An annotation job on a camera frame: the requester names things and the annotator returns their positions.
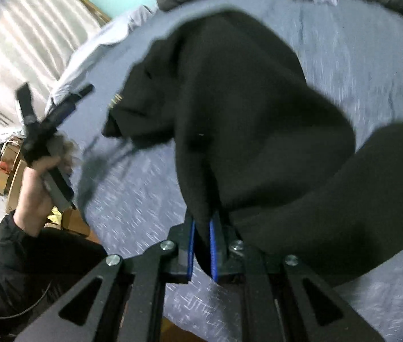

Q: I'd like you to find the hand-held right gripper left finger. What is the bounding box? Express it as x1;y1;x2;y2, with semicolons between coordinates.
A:
14;215;197;342

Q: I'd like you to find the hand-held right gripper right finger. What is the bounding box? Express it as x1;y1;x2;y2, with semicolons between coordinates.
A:
208;210;387;342

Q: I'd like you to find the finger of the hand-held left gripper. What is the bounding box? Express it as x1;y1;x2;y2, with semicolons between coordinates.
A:
43;84;96;131
15;83;37;126

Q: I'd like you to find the black sweatshirt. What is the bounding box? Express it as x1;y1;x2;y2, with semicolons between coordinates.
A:
102;10;403;286

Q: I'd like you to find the person's left forearm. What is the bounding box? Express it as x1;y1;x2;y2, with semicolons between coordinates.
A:
0;209;124;332

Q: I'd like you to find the person's left hand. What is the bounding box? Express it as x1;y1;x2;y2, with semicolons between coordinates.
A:
12;155;77;237

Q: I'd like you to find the small cardboard box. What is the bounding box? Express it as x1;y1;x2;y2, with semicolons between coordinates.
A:
0;138;23;195

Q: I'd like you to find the white blanket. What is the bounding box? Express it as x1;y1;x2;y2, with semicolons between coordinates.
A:
46;5;159;115

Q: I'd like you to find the white curtain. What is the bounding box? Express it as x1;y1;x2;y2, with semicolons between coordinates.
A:
0;0;102;123

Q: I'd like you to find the large cardboard box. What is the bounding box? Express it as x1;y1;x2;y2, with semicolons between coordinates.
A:
7;158;91;237

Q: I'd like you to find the grey-blue patterned bed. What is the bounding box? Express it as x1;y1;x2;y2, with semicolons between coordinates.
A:
45;0;403;342

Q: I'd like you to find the wooden frame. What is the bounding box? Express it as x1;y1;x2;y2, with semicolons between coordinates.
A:
69;0;113;25

